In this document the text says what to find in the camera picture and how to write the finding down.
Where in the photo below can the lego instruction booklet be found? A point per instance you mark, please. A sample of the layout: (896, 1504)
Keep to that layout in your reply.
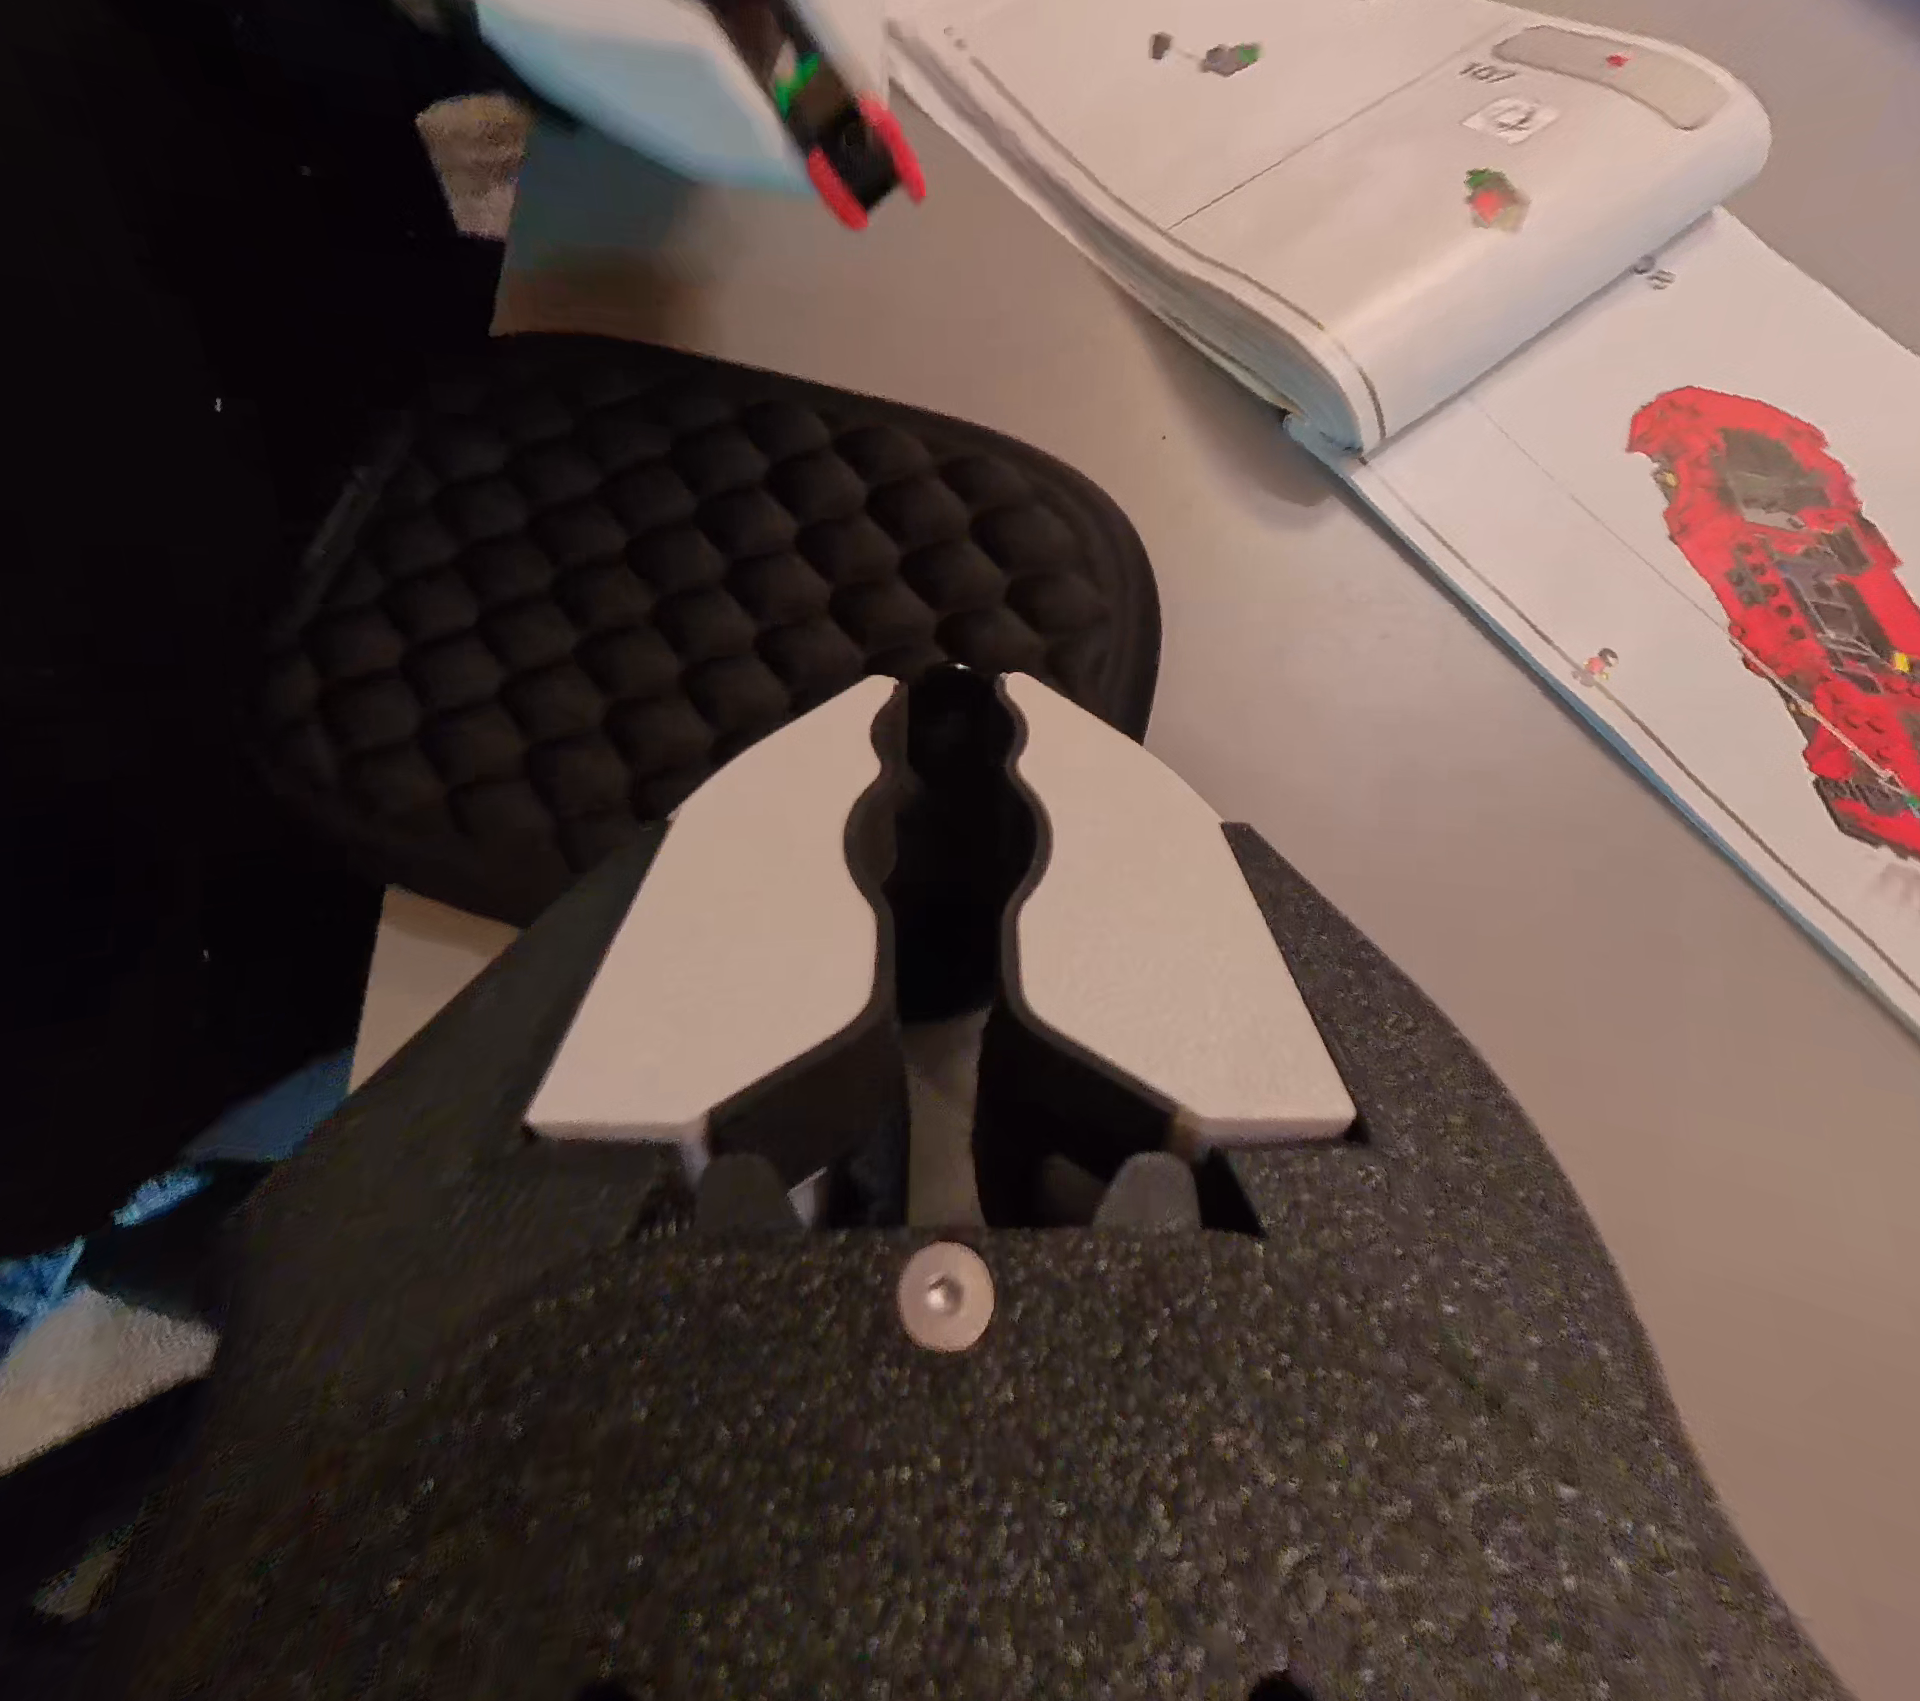
(1351, 156)

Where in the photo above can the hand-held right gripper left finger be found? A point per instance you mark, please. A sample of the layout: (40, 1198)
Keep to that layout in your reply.
(751, 937)

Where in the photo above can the black quilted wrist rest pad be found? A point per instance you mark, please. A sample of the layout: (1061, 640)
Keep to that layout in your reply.
(600, 560)

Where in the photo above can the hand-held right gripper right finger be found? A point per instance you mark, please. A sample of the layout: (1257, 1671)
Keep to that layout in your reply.
(1170, 937)

